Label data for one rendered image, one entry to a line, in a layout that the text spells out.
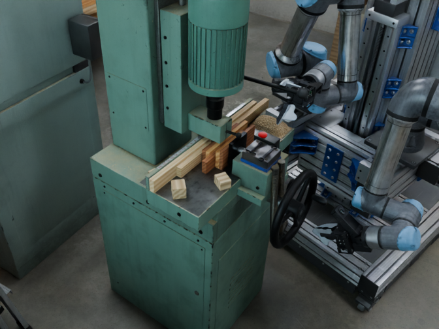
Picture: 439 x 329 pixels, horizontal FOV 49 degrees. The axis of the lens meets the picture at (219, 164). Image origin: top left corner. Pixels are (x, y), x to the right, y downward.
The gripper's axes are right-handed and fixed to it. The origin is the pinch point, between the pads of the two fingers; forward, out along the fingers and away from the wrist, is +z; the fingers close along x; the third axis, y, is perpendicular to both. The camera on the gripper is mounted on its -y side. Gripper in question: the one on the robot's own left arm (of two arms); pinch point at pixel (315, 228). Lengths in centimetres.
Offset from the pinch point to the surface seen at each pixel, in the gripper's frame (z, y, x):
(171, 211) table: 21, -32, -37
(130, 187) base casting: 49, -36, -29
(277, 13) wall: 192, -40, 309
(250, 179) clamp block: 6.4, -29.2, -14.3
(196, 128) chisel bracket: 24, -48, -11
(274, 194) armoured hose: 2.4, -21.2, -10.8
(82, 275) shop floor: 119, 11, -32
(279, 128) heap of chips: 11.5, -33.3, 15.3
